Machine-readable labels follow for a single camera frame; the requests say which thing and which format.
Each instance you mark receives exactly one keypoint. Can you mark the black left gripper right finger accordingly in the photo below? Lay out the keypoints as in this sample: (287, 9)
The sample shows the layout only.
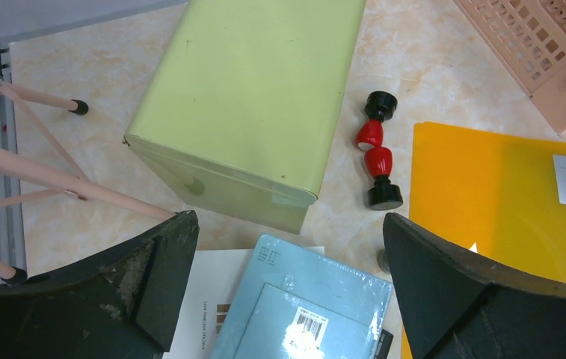
(456, 303)

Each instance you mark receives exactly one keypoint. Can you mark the white paper booklet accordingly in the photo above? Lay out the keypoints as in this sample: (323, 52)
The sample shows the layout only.
(213, 281)

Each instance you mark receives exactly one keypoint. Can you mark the pink music stand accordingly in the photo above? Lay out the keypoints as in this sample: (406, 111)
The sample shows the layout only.
(55, 181)

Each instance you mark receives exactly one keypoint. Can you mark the light blue hardcover book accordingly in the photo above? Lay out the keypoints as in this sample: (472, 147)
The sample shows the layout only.
(295, 303)

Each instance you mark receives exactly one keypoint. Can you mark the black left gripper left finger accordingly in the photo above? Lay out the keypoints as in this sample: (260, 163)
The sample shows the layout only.
(123, 302)

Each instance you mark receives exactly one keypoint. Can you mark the black blue highlighter marker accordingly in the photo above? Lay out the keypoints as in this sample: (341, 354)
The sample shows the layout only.
(384, 343)

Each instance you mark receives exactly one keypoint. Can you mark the small blue glue bottle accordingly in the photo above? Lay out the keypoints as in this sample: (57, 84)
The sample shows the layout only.
(383, 261)

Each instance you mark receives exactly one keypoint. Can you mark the beige plastic file organizer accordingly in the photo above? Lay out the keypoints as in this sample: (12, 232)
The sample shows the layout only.
(529, 38)

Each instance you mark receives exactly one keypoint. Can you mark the red and black dumbbell toy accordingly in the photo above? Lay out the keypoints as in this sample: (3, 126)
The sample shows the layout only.
(378, 160)

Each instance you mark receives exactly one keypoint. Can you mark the yellow plastic clip folder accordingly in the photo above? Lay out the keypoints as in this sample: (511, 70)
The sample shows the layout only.
(499, 196)

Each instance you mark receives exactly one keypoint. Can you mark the green metal drawer cabinet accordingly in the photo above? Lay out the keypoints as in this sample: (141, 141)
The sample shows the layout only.
(240, 113)

